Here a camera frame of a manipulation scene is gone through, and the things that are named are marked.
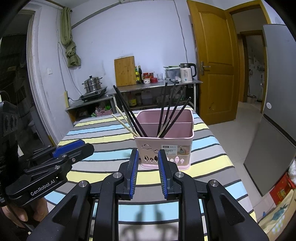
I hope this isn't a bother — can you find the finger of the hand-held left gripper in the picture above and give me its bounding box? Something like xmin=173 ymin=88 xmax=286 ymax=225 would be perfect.
xmin=31 ymin=139 xmax=85 ymax=163
xmin=24 ymin=143 xmax=95 ymax=176

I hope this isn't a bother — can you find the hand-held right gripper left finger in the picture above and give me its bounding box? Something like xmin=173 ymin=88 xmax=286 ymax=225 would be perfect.
xmin=28 ymin=149 xmax=139 ymax=241

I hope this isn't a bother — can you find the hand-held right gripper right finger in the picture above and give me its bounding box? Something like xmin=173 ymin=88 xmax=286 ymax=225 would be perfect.
xmin=158 ymin=149 xmax=270 ymax=241

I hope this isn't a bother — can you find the pink plastic utensil holder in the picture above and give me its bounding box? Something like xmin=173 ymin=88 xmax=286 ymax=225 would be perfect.
xmin=134 ymin=110 xmax=195 ymax=170

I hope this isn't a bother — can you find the light wooden chopstick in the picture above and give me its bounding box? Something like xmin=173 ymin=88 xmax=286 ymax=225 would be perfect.
xmin=115 ymin=106 xmax=139 ymax=137
xmin=157 ymin=119 xmax=171 ymax=138
xmin=111 ymin=113 xmax=139 ymax=137

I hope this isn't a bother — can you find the grey metal chopstick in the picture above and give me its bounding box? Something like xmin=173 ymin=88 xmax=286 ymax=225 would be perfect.
xmin=122 ymin=106 xmax=142 ymax=138

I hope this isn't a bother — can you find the person's left hand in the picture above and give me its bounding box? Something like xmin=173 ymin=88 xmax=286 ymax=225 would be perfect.
xmin=5 ymin=197 xmax=49 ymax=229

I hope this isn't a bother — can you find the low steel shelf unit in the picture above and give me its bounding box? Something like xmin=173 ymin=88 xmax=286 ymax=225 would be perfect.
xmin=65 ymin=95 xmax=116 ymax=127

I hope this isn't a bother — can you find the pink woven basket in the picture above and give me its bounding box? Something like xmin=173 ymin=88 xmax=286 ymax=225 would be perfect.
xmin=95 ymin=108 xmax=113 ymax=117

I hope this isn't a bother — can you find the black induction cooker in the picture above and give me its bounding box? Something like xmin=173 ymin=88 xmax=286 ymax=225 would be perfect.
xmin=79 ymin=86 xmax=108 ymax=102

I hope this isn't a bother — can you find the steel steamer pot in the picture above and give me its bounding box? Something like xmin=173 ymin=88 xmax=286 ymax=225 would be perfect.
xmin=82 ymin=75 xmax=103 ymax=93

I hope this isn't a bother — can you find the green knotted curtain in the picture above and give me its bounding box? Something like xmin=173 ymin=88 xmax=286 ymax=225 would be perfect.
xmin=60 ymin=7 xmax=81 ymax=67

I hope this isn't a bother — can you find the steel counter table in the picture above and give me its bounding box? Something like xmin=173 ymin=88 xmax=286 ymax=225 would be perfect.
xmin=107 ymin=79 xmax=203 ymax=112

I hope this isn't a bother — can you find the wooden cutting board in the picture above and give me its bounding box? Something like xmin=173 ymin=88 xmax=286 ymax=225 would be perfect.
xmin=114 ymin=56 xmax=137 ymax=87

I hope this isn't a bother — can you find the white electric kettle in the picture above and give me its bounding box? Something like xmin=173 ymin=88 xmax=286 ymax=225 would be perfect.
xmin=180 ymin=62 xmax=197 ymax=83

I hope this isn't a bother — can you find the red cardboard box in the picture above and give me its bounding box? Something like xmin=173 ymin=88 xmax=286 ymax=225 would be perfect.
xmin=269 ymin=173 xmax=295 ymax=205

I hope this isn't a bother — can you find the yellow pineapple print cloth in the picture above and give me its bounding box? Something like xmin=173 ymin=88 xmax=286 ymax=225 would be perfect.
xmin=258 ymin=191 xmax=296 ymax=235

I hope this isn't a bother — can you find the yellow wooden door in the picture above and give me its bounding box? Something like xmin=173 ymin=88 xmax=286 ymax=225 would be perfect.
xmin=186 ymin=0 xmax=240 ymax=126

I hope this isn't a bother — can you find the white plastic bag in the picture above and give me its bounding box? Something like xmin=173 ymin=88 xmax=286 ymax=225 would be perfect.
xmin=287 ymin=160 xmax=296 ymax=183

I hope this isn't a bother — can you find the grey refrigerator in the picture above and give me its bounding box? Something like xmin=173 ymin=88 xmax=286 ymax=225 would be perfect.
xmin=243 ymin=24 xmax=296 ymax=197

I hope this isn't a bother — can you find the white sliding door frame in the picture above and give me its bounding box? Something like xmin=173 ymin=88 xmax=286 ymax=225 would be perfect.
xmin=26 ymin=10 xmax=60 ymax=146

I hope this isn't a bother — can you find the metal door handle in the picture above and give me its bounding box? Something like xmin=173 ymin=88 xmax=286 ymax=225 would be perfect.
xmin=200 ymin=61 xmax=211 ymax=75

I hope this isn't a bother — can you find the thin wall cable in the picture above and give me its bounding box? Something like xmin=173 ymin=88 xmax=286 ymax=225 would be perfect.
xmin=173 ymin=0 xmax=188 ymax=64

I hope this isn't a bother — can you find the yellow door frame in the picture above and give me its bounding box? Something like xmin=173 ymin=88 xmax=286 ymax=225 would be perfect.
xmin=225 ymin=0 xmax=272 ymax=102

